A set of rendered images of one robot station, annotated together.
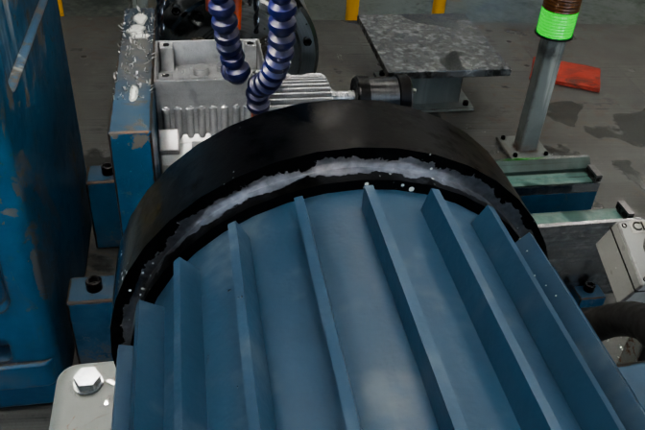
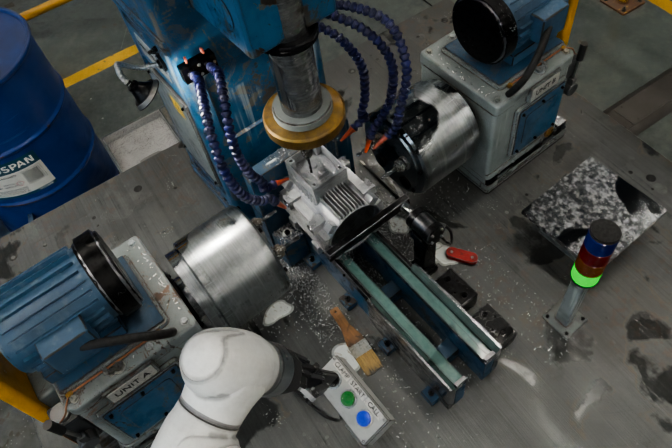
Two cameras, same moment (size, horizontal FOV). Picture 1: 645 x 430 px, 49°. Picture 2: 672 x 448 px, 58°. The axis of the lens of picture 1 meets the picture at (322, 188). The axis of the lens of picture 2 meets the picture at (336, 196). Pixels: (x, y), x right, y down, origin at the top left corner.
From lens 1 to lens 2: 120 cm
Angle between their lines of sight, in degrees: 52
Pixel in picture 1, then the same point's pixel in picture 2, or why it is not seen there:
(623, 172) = (591, 388)
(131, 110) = (259, 169)
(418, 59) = (557, 216)
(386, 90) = (419, 225)
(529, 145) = (560, 319)
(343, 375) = (30, 276)
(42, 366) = not seen: hidden behind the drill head
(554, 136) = (600, 332)
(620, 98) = not seen: outside the picture
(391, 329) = (45, 278)
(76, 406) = (125, 246)
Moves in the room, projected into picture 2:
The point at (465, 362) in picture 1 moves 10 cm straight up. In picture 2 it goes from (42, 289) to (12, 262)
